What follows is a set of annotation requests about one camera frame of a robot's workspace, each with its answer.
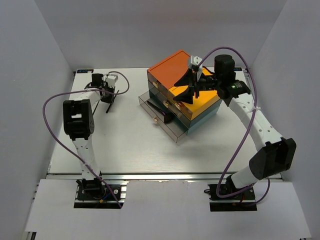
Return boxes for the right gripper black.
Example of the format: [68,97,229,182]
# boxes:
[172,68,222,105]

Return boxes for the thin black makeup brush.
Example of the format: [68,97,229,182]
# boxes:
[105,90,119,114]

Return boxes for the black brush brown bristles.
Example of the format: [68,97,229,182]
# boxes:
[147,100,175,124]

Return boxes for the clear wide bottom drawer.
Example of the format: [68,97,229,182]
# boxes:
[138,91,188,143]

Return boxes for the long thin black stick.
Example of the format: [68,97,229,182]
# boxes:
[92,100,100,116]

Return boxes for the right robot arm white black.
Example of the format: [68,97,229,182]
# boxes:
[174,54,297,200]

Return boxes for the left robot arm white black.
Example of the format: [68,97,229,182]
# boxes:
[63,73,118,181]

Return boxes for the blue label sticker left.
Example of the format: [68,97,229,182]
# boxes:
[76,69,94,74]

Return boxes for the yellow drawer box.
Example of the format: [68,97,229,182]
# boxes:
[167,68,221,120]

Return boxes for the dark orange drawer box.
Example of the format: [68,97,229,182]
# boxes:
[147,50,190,97]

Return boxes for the dark grey drawer box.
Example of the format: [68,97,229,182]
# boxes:
[148,81,192,129]

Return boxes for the teal drawer box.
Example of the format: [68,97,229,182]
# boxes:
[187,102,221,135]

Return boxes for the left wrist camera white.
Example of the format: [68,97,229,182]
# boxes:
[104,73,118,89]

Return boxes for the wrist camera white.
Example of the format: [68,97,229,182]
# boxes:
[104,73,118,89]
[187,55,203,81]

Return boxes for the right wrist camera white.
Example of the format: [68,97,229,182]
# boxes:
[187,55,203,81]

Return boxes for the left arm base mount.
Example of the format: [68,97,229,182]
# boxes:
[73,178,124,209]

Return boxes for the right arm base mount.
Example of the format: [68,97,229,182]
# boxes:
[203,184,257,212]

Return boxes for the aluminium rail lower left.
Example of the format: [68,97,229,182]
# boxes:
[21,231,37,240]

